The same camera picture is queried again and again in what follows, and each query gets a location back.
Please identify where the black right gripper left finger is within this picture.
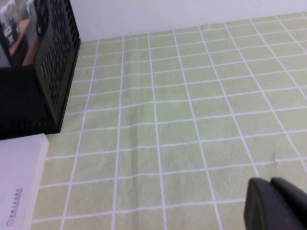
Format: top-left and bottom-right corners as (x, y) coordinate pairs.
(243, 177), (305, 230)

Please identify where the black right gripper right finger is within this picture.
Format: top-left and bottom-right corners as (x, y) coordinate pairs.
(271, 176), (307, 230)

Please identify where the black perforated book holder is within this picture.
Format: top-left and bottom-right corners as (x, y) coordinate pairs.
(0, 0), (82, 141)

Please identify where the white book with red logo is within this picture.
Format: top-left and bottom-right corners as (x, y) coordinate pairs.
(0, 133), (50, 230)

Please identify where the green checked tablecloth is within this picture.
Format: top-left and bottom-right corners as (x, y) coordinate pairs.
(31, 11), (307, 230)

